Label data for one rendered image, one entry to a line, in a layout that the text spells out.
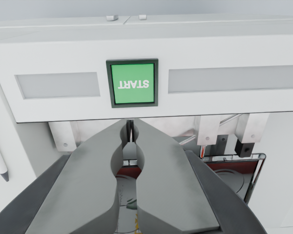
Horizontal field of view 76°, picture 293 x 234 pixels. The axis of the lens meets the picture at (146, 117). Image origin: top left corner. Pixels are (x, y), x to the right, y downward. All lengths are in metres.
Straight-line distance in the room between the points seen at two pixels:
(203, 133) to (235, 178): 0.15
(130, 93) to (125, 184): 0.24
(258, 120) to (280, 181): 0.33
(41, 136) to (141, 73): 0.20
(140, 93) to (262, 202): 0.57
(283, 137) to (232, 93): 0.32
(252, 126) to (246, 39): 0.17
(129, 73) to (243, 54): 0.13
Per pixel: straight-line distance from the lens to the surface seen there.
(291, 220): 0.90
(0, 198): 0.39
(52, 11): 1.25
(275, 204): 0.74
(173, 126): 0.35
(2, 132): 0.30
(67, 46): 0.22
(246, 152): 0.40
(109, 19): 0.55
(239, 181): 0.46
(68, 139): 0.34
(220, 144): 0.44
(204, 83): 0.24
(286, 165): 0.63
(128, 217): 0.50
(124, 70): 0.21
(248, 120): 0.35
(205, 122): 0.32
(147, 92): 0.22
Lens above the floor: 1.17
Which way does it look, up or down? 60 degrees down
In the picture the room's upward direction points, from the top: 175 degrees clockwise
